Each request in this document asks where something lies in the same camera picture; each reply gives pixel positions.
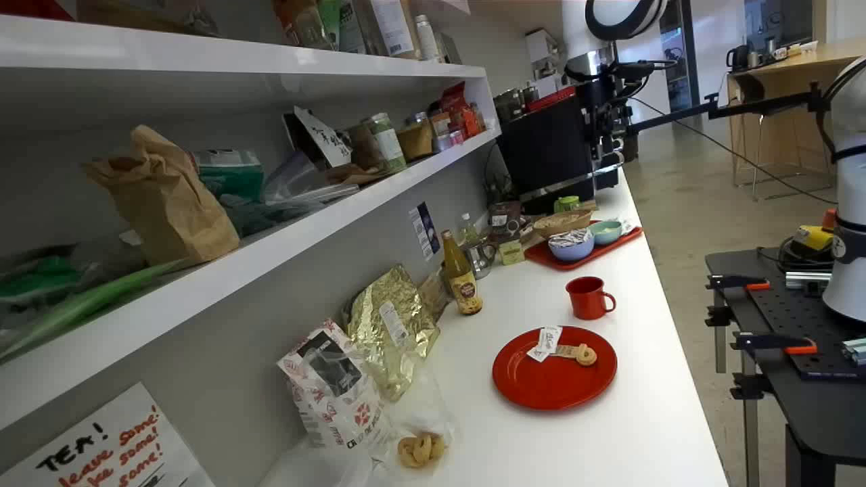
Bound orange cup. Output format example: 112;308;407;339
565;274;621;321

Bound black coffee machine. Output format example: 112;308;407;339
495;85;626;213

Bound blue bowl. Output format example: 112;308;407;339
548;227;598;266

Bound orange plate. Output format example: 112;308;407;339
490;324;621;413

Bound white cookie package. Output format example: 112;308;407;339
261;395;462;487

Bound white red printed bag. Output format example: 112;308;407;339
276;320;387;453

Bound white wall shelf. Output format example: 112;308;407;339
0;12;504;431

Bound green bowl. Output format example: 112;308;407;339
591;216;628;248

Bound handwritten tea sign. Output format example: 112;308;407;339
0;382;218;487

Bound white black printed package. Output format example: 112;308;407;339
281;105;358;173

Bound glass jar brown contents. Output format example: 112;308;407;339
484;197;529;243

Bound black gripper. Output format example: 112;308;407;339
565;52;656;188

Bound black clamp orange handle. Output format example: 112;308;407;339
729;331;821;361
703;270;774;299

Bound wooden cabinet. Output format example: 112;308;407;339
726;43;866;193

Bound orange green snack bag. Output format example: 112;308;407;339
270;0;360;52

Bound green plastic packets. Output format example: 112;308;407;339
0;242;197;363

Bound black boom rod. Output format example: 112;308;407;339
626;85;829;138

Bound white tea bag packet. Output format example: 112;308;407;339
525;324;565;365

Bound clear oil bottle white cap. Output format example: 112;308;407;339
456;211;481;251

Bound wicker basket with packets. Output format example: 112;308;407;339
530;209;598;238

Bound yellow labelled oil bottle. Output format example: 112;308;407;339
439;227;487;320

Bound blue white wall card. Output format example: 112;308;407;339
410;197;445;266

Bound gold square tin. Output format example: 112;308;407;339
495;238;529;269

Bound gold foil bag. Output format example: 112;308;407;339
347;266;445;403

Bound yellow emergency button box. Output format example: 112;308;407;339
795;223;837;255

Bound red tray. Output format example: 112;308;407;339
523;225;644;274

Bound brown round tin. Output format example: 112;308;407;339
396;117;439;165

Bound black workbench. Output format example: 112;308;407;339
703;242;866;487

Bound small tan cookie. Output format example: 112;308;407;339
557;342;602;367

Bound red box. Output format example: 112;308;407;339
442;81;487;144

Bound brown paper bag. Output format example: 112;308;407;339
88;123;243;269

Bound green lidded jar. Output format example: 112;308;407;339
362;112;411;175

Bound green box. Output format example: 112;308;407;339
193;147;268;201

